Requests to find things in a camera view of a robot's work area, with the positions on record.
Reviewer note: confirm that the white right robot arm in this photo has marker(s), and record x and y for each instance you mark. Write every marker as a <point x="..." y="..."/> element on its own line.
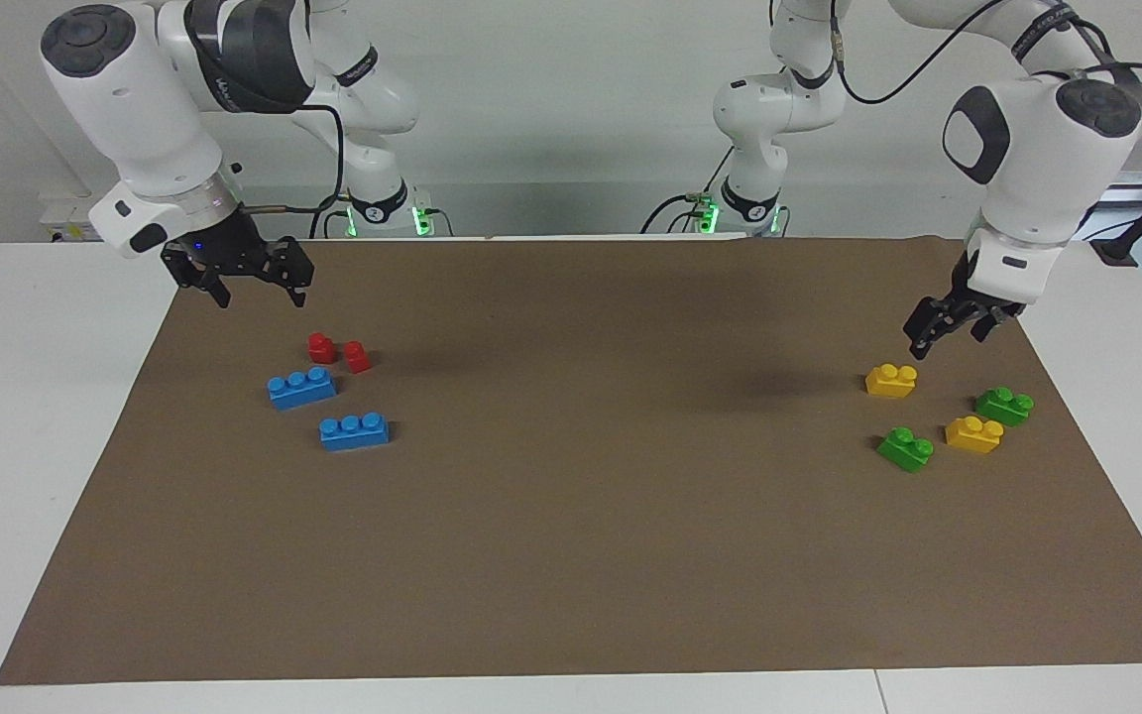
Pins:
<point x="125" y="89"/>

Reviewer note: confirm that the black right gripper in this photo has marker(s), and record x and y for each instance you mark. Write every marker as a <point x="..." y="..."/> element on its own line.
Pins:
<point x="229" y="253"/>

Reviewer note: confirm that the brown table mat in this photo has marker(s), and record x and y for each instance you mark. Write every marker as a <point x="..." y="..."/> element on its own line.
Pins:
<point x="571" y="555"/>

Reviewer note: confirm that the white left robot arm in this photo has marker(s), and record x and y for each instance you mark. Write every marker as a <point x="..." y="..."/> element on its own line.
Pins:
<point x="1037" y="149"/>

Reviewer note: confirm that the yellow two-stud block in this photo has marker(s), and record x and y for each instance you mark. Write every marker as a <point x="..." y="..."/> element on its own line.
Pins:
<point x="890" y="383"/>
<point x="972" y="436"/>

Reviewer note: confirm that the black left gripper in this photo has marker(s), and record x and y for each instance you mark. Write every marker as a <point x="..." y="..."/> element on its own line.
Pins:
<point x="958" y="307"/>

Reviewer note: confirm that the blue three-stud block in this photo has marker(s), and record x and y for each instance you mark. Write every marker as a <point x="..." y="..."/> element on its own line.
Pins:
<point x="301" y="390"/>
<point x="355" y="433"/>

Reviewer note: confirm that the small red block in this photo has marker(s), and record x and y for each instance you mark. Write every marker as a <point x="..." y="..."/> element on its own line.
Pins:
<point x="358" y="358"/>
<point x="321" y="349"/>

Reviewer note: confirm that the green two-stud block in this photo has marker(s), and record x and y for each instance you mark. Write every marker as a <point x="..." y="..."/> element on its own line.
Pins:
<point x="904" y="450"/>
<point x="1003" y="408"/>

